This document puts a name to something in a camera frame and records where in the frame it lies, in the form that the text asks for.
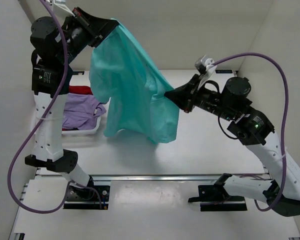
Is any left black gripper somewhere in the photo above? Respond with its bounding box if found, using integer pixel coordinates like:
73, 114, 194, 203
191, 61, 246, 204
63, 0, 122, 53

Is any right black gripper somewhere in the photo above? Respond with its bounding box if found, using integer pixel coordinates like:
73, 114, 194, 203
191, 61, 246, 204
165, 75, 236, 122

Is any teal t shirt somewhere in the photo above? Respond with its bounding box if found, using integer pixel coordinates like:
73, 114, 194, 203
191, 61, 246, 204
89, 23, 179, 144

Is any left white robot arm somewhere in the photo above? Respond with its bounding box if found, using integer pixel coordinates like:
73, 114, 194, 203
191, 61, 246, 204
25, 7, 119, 199

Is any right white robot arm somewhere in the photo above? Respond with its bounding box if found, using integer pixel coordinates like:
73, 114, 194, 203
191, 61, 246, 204
165, 74, 300, 217

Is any right black corner label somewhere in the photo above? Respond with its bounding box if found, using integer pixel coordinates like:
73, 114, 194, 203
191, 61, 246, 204
215, 69, 233, 74

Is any black corner label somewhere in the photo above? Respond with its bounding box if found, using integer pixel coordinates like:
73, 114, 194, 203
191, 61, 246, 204
73, 71, 85, 76
215, 69, 233, 74

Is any left black corner label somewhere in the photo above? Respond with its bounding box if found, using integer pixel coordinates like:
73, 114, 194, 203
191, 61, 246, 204
73, 71, 85, 76

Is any red t shirt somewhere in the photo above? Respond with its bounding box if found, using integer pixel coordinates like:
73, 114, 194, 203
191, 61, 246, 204
62, 86, 95, 131

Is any lavender t shirt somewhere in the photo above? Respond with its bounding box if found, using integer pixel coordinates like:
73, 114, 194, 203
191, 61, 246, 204
62, 93, 106, 131

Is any white plastic basket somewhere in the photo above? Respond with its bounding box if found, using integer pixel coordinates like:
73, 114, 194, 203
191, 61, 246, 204
33, 94, 108, 137

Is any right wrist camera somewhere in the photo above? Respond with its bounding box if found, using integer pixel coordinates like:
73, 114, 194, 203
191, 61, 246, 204
194, 55, 217, 78

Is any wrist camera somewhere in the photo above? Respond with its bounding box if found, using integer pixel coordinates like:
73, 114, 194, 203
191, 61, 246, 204
49, 0, 74, 18
194, 55, 217, 78

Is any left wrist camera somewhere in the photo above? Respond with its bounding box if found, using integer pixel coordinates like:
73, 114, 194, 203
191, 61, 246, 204
49, 0, 74, 18

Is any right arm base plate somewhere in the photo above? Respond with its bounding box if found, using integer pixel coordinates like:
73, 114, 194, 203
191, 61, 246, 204
187, 185, 248, 212

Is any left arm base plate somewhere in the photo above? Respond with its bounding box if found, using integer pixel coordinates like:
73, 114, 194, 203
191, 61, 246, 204
63, 185, 111, 210

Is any aluminium rail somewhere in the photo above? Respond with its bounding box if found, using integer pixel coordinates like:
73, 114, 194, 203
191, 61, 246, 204
34, 174, 270, 183

